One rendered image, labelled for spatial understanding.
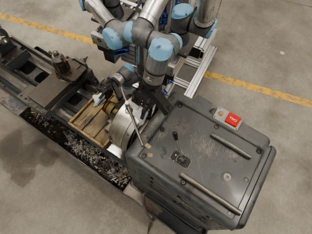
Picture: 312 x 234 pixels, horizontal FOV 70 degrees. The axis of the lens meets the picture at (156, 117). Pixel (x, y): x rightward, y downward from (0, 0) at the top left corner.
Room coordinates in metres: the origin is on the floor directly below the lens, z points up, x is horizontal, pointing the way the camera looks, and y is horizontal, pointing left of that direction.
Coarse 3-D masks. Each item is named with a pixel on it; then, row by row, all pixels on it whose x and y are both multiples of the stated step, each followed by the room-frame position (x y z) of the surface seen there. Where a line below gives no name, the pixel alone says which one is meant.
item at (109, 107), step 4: (108, 100) 0.66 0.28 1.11; (104, 104) 0.63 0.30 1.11; (108, 104) 0.63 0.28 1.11; (112, 104) 0.63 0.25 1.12; (104, 108) 0.61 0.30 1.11; (108, 108) 0.60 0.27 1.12; (112, 108) 0.60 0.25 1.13; (116, 108) 0.61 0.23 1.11; (108, 112) 0.59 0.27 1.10; (112, 112) 0.59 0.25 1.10; (116, 112) 0.59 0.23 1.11
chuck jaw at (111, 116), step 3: (111, 114) 0.57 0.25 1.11; (108, 117) 0.56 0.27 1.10; (111, 117) 0.55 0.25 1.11; (108, 120) 0.53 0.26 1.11; (111, 120) 0.53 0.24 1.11; (108, 123) 0.52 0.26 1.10; (108, 126) 0.49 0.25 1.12; (105, 129) 0.47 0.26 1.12; (108, 129) 0.47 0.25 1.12; (105, 132) 0.47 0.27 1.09; (108, 132) 0.46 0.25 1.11; (111, 138) 0.43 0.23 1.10
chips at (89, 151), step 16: (32, 112) 0.82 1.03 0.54; (48, 128) 0.69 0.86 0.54; (64, 128) 0.70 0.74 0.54; (64, 144) 0.57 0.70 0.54; (80, 144) 0.56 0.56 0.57; (80, 160) 0.45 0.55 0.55; (96, 160) 0.45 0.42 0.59; (112, 160) 0.47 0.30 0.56; (112, 176) 0.34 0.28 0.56; (128, 176) 0.35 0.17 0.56
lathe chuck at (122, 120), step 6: (132, 102) 0.59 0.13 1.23; (120, 108) 0.54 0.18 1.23; (132, 108) 0.55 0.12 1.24; (138, 108) 0.55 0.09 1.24; (120, 114) 0.51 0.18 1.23; (126, 114) 0.51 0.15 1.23; (132, 114) 0.51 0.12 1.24; (114, 120) 0.49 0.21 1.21; (120, 120) 0.49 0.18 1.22; (126, 120) 0.48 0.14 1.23; (114, 126) 0.46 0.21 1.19; (120, 126) 0.46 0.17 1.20; (126, 126) 0.46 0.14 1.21; (114, 132) 0.44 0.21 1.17; (120, 132) 0.43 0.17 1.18; (114, 138) 0.42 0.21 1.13; (120, 138) 0.41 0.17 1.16; (120, 144) 0.39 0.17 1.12
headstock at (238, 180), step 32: (160, 128) 0.44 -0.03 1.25; (192, 128) 0.45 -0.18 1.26; (224, 128) 0.47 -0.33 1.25; (128, 160) 0.29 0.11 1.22; (160, 160) 0.29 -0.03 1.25; (192, 160) 0.30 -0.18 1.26; (224, 160) 0.31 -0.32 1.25; (256, 160) 0.32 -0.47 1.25; (160, 192) 0.21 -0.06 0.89; (192, 192) 0.16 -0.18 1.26; (224, 192) 0.17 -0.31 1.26; (256, 192) 0.18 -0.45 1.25; (224, 224) 0.05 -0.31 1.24
